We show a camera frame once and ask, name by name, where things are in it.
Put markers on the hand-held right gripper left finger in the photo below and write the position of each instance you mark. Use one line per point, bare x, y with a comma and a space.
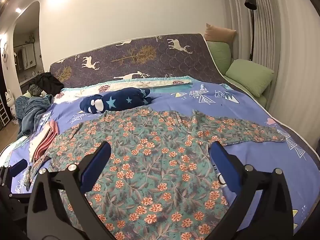
97, 165

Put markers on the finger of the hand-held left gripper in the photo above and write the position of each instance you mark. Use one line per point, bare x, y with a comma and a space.
18, 167

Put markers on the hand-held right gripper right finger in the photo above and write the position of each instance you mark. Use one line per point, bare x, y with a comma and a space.
225, 167

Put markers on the teal floral shirt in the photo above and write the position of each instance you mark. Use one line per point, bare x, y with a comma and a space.
150, 167

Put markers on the folded pink white clothes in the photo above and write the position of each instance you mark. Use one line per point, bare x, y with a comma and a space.
45, 140

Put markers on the teal fleece blanket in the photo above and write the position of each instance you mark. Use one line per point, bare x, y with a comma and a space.
30, 115

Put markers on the white ladder rack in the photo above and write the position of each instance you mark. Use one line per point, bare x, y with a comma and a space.
3, 112

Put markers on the navy star pillow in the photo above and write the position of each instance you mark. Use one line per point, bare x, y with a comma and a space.
117, 101

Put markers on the blue printed bedsheet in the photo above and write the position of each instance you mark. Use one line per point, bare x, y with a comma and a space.
250, 105

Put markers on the white rabbit toy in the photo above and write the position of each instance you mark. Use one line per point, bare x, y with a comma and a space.
10, 100

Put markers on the grey green garment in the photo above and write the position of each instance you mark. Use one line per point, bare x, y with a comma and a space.
36, 90

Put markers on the white folded quilt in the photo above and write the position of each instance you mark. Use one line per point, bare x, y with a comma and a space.
130, 85

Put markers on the black clothing pile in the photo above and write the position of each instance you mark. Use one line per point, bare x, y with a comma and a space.
48, 81

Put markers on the green pillow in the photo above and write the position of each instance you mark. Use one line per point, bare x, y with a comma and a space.
218, 56
250, 76

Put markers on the white curtain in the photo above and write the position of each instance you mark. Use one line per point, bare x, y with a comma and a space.
287, 55

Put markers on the pink pillow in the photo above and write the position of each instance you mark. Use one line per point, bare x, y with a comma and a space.
218, 33

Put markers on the ceiling light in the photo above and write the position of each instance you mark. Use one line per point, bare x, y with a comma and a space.
18, 10

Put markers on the black floor lamp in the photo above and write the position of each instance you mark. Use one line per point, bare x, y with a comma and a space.
250, 2

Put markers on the white wall decoration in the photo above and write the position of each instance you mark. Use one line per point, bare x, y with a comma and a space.
4, 55

